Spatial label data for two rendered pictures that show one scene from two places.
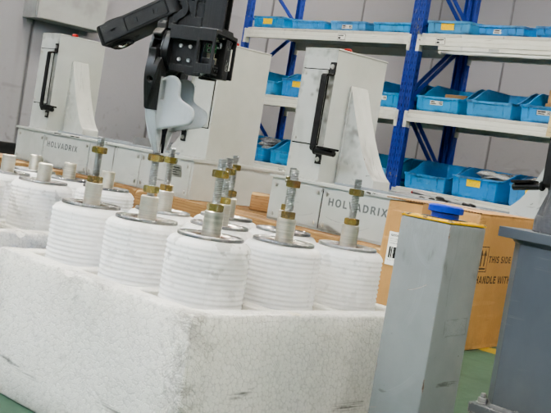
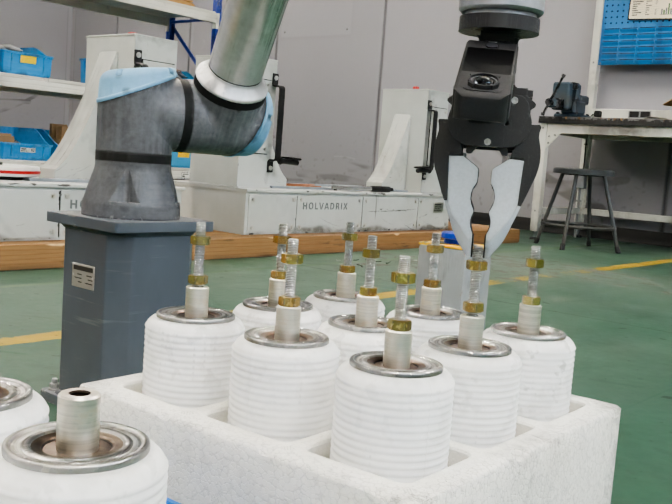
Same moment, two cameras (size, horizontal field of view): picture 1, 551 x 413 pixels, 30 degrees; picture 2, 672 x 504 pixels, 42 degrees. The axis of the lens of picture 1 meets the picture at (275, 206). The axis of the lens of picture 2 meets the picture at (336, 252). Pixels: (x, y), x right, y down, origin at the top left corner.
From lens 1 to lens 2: 172 cm
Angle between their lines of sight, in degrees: 96
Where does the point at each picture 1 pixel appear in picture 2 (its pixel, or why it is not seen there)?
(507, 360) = (135, 357)
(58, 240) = (445, 434)
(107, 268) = (511, 424)
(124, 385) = not seen: outside the picture
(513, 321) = (137, 316)
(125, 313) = (578, 449)
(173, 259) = (569, 369)
